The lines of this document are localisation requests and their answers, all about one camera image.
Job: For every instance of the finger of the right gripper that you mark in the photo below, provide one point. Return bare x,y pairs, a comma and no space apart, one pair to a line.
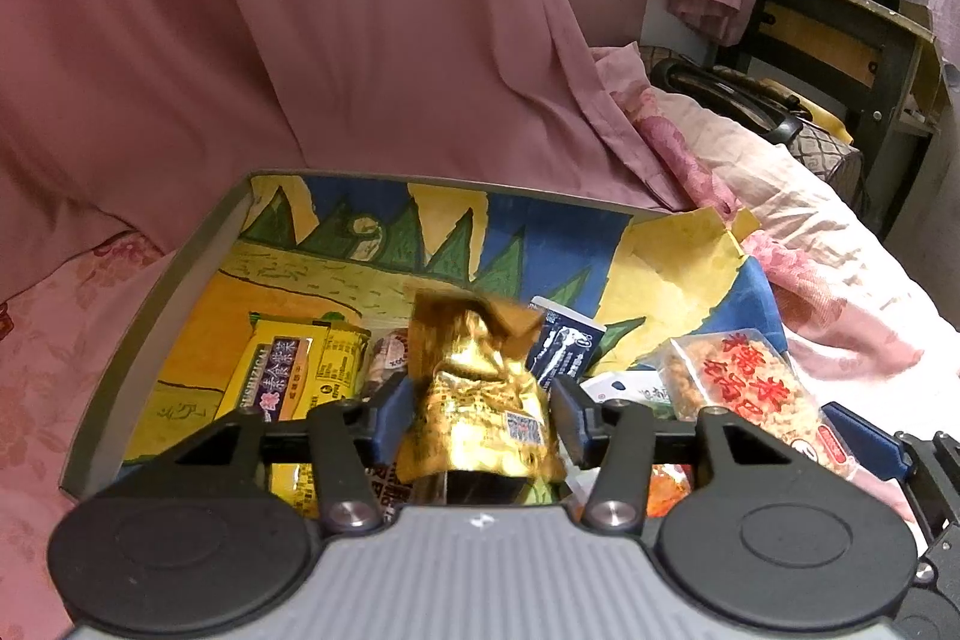
927,473

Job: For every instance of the pink floral bedsheet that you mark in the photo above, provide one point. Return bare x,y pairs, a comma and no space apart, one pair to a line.
861,331

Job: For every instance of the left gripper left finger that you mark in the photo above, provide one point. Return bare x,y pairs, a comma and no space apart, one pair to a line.
341,441

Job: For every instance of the gold foil snack packet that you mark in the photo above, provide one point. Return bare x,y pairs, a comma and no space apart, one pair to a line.
477,408

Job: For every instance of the dark blue sachet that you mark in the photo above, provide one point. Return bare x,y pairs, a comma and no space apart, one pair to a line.
567,343

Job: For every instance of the black patterned bag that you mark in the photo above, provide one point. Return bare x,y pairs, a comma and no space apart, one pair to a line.
776,115

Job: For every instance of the brown nut snack packet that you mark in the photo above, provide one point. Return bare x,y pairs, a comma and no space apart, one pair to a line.
387,356

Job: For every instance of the white red-green snack packet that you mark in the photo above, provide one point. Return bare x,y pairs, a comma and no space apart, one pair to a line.
642,386

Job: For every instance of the yellow item on bag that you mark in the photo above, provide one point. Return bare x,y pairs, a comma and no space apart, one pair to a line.
827,120

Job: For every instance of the large pink curtain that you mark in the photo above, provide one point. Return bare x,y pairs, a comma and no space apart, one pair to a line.
140,114

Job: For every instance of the colourful lined cardboard box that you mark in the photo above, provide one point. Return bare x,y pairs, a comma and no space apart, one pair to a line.
281,296

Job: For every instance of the dark wooden desk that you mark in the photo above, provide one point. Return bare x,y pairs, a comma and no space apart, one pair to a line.
880,65

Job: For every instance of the yellow snack bar packet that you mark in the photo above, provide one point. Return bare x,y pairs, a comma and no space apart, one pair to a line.
289,366

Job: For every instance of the orange snack packet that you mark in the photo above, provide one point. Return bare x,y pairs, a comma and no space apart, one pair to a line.
669,484

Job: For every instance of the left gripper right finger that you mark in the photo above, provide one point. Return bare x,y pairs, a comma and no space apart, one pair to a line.
623,441

